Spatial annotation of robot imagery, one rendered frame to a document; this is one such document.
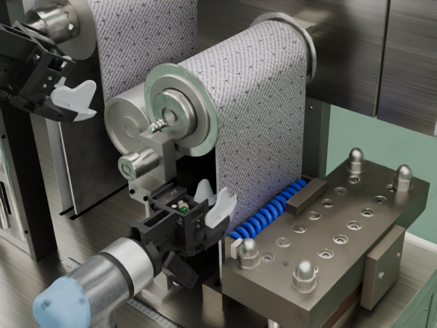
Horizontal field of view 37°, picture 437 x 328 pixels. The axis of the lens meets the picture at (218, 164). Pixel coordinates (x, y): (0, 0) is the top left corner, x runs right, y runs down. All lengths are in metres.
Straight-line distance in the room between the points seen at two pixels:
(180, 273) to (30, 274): 0.38
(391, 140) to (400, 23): 2.32
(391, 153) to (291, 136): 2.18
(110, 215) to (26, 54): 0.62
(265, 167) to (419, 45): 0.31
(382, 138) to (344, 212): 2.28
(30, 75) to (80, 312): 0.29
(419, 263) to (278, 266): 0.33
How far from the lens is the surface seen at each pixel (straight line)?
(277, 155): 1.12
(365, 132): 3.44
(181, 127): 0.95
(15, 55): 0.80
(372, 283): 1.10
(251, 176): 1.07
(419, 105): 1.14
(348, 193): 1.18
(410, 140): 3.42
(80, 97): 0.87
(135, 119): 1.07
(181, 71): 0.93
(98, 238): 1.30
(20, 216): 1.27
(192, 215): 0.93
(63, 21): 1.07
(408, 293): 1.19
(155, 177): 1.03
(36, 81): 0.81
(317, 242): 1.07
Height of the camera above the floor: 1.71
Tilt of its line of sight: 33 degrees down
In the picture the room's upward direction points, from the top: 2 degrees counter-clockwise
